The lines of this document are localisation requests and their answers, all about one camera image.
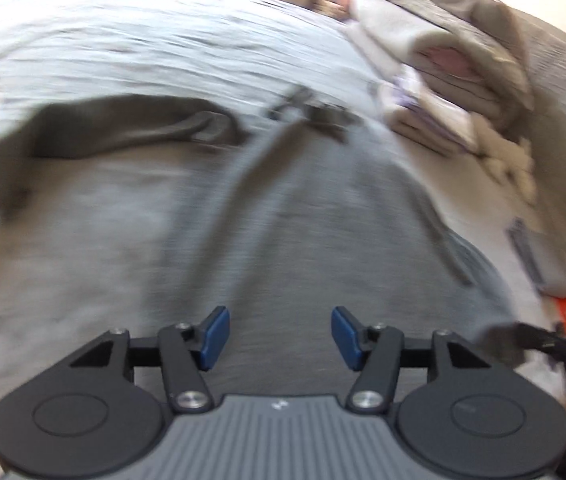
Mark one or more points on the orange small object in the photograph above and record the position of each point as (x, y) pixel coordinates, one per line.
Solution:
(565, 312)

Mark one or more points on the white stuffed toy dog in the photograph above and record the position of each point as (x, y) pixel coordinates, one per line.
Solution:
(503, 160)

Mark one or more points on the purple folded garment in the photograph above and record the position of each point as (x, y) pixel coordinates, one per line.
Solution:
(413, 95)

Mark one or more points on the beige folded garment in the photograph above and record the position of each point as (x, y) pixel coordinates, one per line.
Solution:
(428, 135)

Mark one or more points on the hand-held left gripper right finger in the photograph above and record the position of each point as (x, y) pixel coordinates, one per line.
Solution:
(345, 337)

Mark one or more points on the white folded garment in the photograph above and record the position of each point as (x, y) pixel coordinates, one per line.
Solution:
(458, 120)

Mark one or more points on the grey ruffled garment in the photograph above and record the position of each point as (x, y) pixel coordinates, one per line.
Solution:
(313, 235)

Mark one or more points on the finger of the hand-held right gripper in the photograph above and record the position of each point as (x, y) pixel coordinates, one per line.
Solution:
(538, 337)

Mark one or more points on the grey bed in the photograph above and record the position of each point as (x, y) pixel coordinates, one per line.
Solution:
(163, 50)

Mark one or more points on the grey quilted headboard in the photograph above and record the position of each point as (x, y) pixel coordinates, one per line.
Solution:
(563, 110)

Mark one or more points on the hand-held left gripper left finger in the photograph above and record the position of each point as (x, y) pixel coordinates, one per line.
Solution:
(215, 335)

